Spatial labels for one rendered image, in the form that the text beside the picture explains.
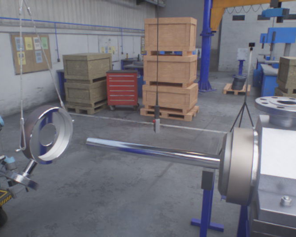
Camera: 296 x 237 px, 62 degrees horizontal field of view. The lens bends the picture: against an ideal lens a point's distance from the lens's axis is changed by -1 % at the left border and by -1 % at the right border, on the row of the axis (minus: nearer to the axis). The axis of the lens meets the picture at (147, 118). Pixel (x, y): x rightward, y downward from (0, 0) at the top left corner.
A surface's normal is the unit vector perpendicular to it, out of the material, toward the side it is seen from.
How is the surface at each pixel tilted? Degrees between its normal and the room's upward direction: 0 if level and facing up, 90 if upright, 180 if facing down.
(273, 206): 0
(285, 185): 90
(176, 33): 90
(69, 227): 0
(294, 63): 90
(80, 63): 90
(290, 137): 45
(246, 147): 37
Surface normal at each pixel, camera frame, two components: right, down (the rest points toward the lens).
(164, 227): 0.00, -0.95
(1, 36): 0.93, 0.11
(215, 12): -0.79, 0.18
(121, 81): -0.02, 0.30
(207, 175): -0.33, 0.29
